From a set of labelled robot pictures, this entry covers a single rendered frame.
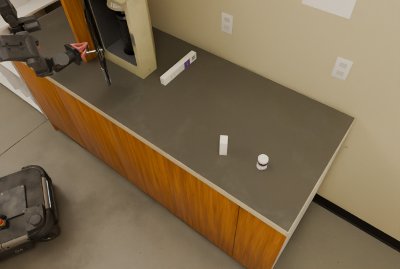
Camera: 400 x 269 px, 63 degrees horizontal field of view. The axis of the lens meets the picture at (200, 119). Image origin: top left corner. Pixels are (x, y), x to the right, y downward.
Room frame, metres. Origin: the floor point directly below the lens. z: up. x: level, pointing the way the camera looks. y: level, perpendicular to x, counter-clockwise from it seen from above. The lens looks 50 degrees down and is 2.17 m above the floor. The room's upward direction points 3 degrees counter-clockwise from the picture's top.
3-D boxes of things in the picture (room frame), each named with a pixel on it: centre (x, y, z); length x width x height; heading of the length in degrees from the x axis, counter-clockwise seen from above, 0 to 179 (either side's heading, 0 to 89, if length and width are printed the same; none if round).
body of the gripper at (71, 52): (1.22, 0.61, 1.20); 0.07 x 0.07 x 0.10; 51
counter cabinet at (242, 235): (1.37, 0.25, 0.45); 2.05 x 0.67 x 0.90; 51
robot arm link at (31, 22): (1.39, 0.82, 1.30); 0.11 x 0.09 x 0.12; 111
